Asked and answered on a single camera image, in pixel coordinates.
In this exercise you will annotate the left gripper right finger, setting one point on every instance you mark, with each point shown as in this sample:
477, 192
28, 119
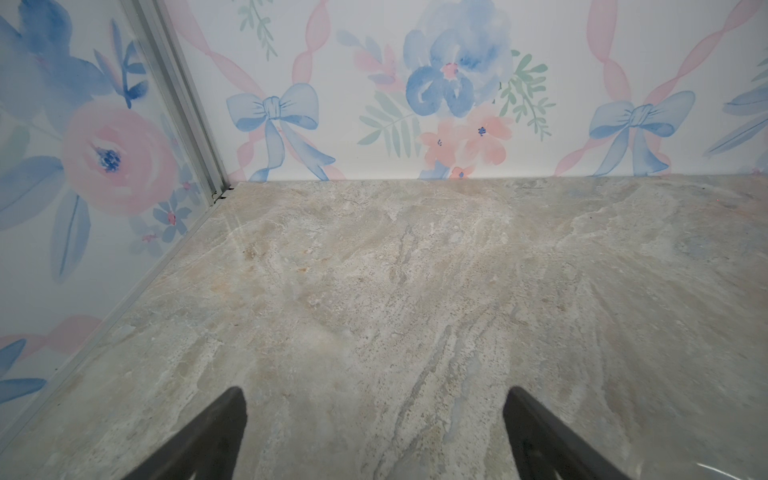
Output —
543, 447

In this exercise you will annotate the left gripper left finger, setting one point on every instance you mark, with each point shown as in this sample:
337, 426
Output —
206, 448

